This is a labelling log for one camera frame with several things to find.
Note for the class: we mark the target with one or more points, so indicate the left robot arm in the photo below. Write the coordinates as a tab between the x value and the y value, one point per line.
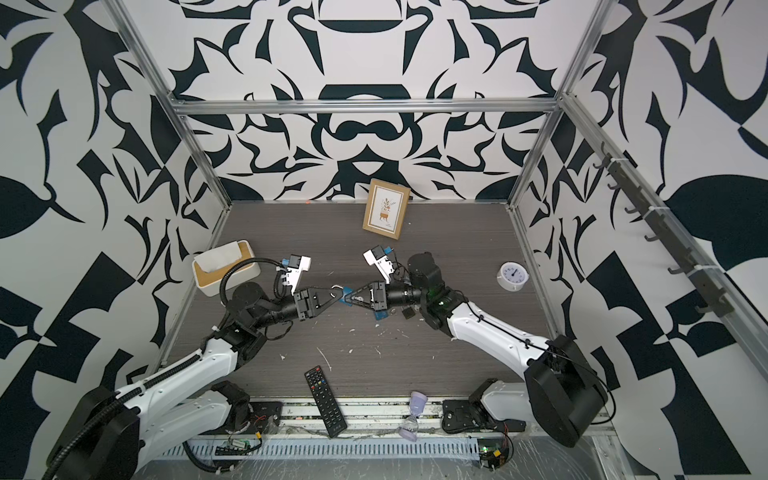
113	434

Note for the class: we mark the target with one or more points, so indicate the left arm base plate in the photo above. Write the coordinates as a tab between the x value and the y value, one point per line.
255	417

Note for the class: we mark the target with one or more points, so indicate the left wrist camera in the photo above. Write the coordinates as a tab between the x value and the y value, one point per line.
291	270

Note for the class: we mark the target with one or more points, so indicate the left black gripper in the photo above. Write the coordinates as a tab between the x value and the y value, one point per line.
303	304

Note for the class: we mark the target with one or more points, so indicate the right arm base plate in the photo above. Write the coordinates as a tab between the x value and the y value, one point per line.
462	416

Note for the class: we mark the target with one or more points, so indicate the wooden picture frame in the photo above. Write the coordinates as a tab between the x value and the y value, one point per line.
385	208

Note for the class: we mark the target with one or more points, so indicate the large blue padlock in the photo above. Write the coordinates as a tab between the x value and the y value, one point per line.
343	295

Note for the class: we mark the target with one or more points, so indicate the purple hourglass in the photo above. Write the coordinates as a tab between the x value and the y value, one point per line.
409	426

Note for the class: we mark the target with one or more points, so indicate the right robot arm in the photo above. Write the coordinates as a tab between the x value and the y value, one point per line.
561	392

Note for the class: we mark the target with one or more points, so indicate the white alarm clock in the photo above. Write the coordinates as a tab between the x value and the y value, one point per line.
512	276

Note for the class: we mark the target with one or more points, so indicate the black remote control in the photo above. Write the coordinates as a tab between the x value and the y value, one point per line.
326	402

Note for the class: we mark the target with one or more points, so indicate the black wall hook rail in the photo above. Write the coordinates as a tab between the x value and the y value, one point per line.
689	260

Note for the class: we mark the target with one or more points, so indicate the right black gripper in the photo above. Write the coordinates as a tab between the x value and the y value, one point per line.
380	296

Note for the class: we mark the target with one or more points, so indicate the white tissue box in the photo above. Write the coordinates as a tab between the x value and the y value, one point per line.
210	267

